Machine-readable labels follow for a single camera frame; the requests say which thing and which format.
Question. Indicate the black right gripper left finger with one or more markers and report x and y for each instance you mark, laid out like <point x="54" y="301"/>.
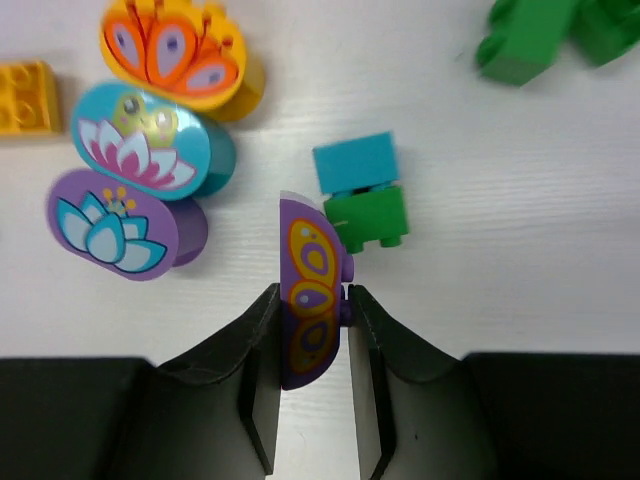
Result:
<point x="211" y="412"/>

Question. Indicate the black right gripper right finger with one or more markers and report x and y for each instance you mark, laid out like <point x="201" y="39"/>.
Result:
<point x="417" y="412"/>

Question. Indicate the purple butterfly wing lego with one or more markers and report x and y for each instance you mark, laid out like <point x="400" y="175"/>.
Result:
<point x="314" y="267"/>

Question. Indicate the purple lotus oval lego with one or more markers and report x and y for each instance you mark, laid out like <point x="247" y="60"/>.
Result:
<point x="123" y="229"/>

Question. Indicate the green square lego brick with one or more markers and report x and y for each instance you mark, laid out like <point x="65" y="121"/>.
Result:
<point x="375" y="215"/>

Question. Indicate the teal cube lego brick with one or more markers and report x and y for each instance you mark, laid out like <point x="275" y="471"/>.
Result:
<point x="349" y="165"/>

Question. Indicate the teal lotus frog oval lego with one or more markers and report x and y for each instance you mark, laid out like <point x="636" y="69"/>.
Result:
<point x="152" y="144"/>

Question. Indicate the green curved lego brick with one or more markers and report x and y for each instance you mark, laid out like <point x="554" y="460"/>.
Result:
<point x="523" y="39"/>

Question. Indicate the green hollow square lego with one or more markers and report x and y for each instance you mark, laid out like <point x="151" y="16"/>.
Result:
<point x="604" y="30"/>

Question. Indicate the yellow flat lego brick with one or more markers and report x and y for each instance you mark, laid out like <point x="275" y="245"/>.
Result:
<point x="29" y="101"/>

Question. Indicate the orange butterfly oval lego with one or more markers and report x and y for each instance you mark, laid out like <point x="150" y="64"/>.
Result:
<point x="193" y="55"/>

